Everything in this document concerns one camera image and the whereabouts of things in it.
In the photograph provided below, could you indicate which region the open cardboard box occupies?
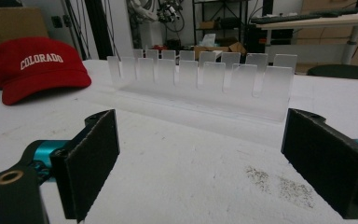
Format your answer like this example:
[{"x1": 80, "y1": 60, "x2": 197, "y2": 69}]
[{"x1": 193, "y1": 41, "x2": 247, "y2": 61}]

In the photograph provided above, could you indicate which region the black metal shelf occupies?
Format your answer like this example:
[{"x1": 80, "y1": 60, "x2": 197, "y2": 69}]
[{"x1": 191, "y1": 0, "x2": 250, "y2": 48}]

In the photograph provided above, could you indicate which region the red baseball cap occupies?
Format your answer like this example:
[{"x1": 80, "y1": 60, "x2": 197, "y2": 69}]
[{"x1": 0, "y1": 36, "x2": 93, "y2": 106}]

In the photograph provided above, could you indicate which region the large cardboard box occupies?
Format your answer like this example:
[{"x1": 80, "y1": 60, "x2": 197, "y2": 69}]
[{"x1": 0, "y1": 7, "x2": 49, "y2": 89}]

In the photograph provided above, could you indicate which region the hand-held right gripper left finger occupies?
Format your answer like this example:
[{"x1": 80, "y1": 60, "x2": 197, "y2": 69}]
[{"x1": 49, "y1": 108, "x2": 121, "y2": 224}]

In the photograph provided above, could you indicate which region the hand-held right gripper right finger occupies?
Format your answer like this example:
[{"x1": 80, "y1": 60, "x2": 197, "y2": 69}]
[{"x1": 281, "y1": 107, "x2": 358, "y2": 220}]

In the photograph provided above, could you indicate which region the black equipment with cables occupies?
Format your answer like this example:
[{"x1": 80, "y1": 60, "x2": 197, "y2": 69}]
[{"x1": 156, "y1": 0, "x2": 186, "y2": 34}]

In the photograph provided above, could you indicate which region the clear acrylic slotted rack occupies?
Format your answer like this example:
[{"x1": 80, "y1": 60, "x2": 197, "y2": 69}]
[{"x1": 106, "y1": 48, "x2": 299, "y2": 125}]

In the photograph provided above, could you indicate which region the light wooden desk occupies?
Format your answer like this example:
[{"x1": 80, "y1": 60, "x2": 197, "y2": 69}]
[{"x1": 255, "y1": 13, "x2": 358, "y2": 65}]

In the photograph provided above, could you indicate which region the dark round chair seat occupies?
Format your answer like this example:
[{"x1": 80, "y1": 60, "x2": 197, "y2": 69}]
[{"x1": 306, "y1": 63, "x2": 358, "y2": 81}]

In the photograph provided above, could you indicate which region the black wall socket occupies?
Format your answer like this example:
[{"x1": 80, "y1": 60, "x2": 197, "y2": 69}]
[{"x1": 51, "y1": 15, "x2": 63, "y2": 29}]

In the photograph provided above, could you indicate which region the black keyboard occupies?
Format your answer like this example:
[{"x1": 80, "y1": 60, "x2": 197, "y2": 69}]
[{"x1": 249, "y1": 7, "x2": 358, "y2": 25}]

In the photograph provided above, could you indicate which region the white crumpled bag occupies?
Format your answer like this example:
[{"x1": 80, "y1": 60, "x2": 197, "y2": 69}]
[{"x1": 200, "y1": 33, "x2": 217, "y2": 48}]

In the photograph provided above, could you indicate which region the black upright post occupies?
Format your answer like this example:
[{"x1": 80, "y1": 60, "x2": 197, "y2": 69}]
[{"x1": 84, "y1": 0, "x2": 115, "y2": 61}]

